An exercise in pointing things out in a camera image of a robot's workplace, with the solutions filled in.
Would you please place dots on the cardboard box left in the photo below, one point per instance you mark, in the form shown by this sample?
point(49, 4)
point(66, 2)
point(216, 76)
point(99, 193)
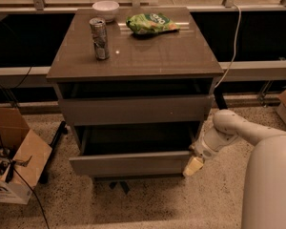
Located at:
point(31, 153)

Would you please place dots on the black bar on floor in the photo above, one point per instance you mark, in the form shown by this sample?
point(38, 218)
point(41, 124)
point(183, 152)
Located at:
point(62, 130)

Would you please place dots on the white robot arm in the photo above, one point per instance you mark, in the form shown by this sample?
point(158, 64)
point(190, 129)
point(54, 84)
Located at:
point(264, 196)

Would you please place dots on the green chip bag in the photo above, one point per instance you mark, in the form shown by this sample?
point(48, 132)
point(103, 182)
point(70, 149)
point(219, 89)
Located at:
point(151, 23)

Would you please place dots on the grey top drawer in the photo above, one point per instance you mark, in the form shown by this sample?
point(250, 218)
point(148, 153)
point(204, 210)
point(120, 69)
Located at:
point(82, 112)

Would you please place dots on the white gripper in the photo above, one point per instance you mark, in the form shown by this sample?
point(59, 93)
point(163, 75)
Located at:
point(204, 149)

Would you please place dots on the grey drawer cabinet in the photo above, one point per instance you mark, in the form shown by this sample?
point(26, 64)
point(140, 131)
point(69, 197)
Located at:
point(177, 63)

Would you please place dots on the grey drawer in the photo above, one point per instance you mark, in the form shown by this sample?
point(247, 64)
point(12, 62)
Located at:
point(135, 150)
point(82, 112)

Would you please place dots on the white bowl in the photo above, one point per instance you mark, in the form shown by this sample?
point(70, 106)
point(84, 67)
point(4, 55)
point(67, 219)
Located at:
point(106, 9)

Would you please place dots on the silver drink can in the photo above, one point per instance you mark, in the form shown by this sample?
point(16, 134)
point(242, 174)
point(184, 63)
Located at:
point(99, 38)

